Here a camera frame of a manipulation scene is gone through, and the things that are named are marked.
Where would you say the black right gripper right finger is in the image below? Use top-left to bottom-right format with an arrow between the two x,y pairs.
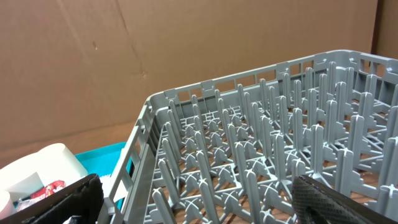
292,175 -> 397,224

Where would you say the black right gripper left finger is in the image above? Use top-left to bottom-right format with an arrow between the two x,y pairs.
1,174 -> 104,224

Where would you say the red snack wrapper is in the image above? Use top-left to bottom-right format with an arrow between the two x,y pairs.
16,180 -> 66,211

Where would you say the grey dishwasher rack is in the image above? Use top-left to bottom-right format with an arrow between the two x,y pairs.
98,50 -> 397,223

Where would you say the teal plastic tray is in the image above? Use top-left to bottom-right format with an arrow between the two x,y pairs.
75,142 -> 134,209

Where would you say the white upside-down cup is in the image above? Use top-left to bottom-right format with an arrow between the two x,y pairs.
36,143 -> 88,185

